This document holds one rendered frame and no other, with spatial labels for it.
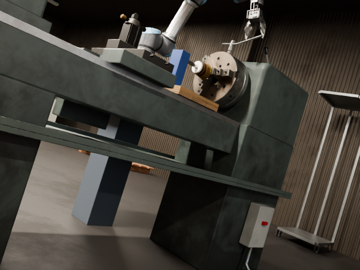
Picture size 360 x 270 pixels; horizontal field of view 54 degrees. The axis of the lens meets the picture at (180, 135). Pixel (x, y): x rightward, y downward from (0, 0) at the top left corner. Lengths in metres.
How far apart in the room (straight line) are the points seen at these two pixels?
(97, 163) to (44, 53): 1.14
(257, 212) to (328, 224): 2.72
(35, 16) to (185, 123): 0.81
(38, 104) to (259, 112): 1.27
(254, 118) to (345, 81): 3.20
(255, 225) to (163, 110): 0.98
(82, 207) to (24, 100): 1.24
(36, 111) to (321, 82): 4.45
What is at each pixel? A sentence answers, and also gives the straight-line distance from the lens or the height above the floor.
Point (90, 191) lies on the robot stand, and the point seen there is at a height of 0.19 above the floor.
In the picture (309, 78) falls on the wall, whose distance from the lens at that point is 5.36.
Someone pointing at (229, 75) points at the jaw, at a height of 1.09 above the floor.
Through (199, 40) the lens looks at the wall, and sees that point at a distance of 6.84.
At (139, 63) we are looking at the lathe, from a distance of 1.43.
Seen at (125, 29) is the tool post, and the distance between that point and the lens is 1.77.
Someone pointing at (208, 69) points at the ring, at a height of 1.09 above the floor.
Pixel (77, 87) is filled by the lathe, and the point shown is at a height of 0.73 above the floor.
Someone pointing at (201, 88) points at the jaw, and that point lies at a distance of 2.05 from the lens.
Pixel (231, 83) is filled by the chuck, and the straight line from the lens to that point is 1.98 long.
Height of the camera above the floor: 0.63
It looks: 2 degrees up
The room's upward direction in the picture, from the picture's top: 17 degrees clockwise
